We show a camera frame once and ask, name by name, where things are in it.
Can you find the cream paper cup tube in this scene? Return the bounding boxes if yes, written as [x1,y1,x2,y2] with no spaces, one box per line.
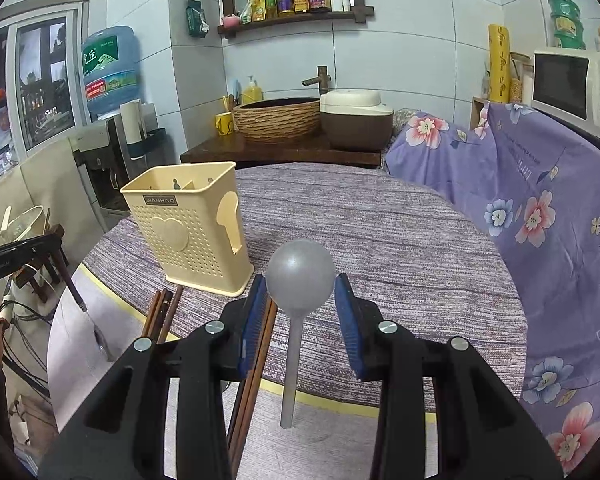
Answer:
[119,99,153,143]

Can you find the green packet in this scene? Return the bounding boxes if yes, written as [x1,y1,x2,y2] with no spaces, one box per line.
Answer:
[184,0,210,38]

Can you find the yellow roll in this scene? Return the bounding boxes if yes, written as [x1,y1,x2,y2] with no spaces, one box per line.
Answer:
[488,24,512,103]

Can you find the water dispenser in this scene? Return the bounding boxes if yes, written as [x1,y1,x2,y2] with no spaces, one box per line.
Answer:
[71,112,176,213]

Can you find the green tin cans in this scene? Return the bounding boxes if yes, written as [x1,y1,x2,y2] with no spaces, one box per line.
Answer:
[547,0,587,50]

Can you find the white framed window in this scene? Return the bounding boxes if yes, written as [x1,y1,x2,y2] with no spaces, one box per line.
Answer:
[0,2,92,196]

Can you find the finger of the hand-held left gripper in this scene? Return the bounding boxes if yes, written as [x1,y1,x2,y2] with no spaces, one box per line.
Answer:
[27,234,64,267]

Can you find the brown and cream rice cooker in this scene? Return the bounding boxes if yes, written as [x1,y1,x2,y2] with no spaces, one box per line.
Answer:
[320,89,395,151]

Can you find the wicker pattern wash basin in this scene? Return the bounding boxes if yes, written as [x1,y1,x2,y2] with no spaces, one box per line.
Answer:
[232,97,323,142]

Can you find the black chopstick with silver band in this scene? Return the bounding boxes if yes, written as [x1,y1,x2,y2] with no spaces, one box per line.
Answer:
[59,254,115,363]

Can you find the purple floral cloth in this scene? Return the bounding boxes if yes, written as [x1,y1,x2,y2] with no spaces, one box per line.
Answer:
[384,102,600,480]

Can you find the grey blue cup holder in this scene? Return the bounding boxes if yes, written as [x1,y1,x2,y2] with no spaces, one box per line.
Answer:
[125,127,168,158]

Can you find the bamboo style faucet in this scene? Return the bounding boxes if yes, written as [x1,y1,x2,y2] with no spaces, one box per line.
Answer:
[301,66,332,97]

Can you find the cream perforated utensil holder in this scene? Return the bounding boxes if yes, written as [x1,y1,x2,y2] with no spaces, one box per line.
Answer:
[120,161,255,297]

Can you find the brown wooden chopstick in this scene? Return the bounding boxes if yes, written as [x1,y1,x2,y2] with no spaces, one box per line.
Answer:
[226,305,273,477]
[232,305,278,478]
[141,288,165,345]
[159,285,184,345]
[150,287,173,345]

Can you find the yellow soap dispenser bottle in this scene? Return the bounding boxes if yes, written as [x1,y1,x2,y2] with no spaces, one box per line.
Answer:
[242,76,264,106]

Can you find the small wooden rack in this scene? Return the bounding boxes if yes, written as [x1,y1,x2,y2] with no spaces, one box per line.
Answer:
[471,51,535,137]

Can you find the white microwave oven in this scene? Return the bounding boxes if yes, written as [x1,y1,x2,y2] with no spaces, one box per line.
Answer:
[531,47,600,166]

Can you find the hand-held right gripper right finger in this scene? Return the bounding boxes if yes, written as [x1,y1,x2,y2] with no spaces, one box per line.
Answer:
[334,273,566,480]

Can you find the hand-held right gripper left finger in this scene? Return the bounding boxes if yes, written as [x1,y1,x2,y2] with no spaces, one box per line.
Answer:
[39,272,277,480]

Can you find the dark wooden counter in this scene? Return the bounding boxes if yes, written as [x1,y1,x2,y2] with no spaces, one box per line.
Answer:
[180,130,383,170]

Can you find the dark wooden stool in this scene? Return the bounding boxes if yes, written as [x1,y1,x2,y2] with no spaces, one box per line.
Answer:
[15,224,70,306]

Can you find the blue water jug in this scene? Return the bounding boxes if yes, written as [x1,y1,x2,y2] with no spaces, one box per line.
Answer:
[81,26,142,116]

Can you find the silver metal spoon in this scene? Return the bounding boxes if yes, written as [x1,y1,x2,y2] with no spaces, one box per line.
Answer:
[265,239,337,430]

